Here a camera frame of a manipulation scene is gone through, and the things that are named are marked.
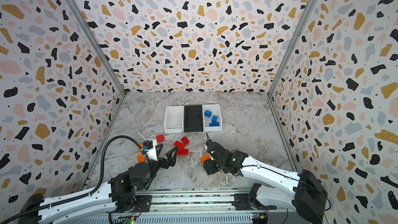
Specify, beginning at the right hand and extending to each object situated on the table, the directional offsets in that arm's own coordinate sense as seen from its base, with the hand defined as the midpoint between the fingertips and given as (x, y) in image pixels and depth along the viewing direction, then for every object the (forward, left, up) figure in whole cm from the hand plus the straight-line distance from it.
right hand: (207, 163), depth 79 cm
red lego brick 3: (+9, +14, -7) cm, 18 cm away
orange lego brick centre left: (+6, +1, -7) cm, 9 cm away
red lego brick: (+16, +14, -7) cm, 23 cm away
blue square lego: (+36, +1, -7) cm, 37 cm away
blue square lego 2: (+32, -4, -6) cm, 32 cm away
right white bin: (+40, -5, -7) cm, 41 cm away
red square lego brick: (+17, +30, -8) cm, 35 cm away
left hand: (+4, +16, +12) cm, 20 cm away
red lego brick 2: (+13, +17, -8) cm, 22 cm away
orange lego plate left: (+4, +38, -7) cm, 39 cm away
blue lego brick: (+28, -4, -7) cm, 29 cm away
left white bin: (+31, +23, -8) cm, 39 cm away
